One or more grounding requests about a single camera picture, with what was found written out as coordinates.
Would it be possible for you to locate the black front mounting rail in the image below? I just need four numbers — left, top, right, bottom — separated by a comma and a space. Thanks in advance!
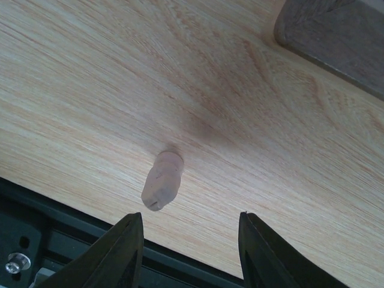
1, 179, 244, 287

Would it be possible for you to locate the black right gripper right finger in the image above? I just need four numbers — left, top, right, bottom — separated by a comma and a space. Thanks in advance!
238, 212, 346, 287

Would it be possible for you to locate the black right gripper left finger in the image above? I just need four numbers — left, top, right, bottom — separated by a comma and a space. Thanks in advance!
38, 212, 143, 288

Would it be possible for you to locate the wooden chess board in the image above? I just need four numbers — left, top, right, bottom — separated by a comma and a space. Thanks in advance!
274, 1, 383, 100

